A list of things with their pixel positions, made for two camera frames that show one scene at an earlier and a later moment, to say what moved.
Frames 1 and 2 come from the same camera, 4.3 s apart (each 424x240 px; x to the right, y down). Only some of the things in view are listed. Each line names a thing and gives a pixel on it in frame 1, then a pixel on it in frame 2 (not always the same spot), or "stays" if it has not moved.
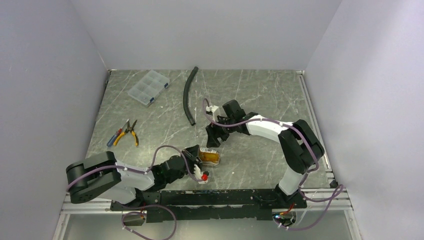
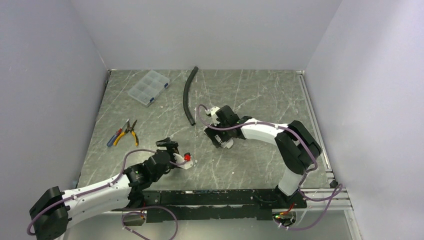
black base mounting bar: x=162 y=206 stays
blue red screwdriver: x=111 y=142 stays
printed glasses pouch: x=209 y=157 → x=228 y=143
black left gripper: x=191 y=154 → x=171 y=146
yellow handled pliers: x=129 y=129 stays
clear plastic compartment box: x=150 y=88 stays
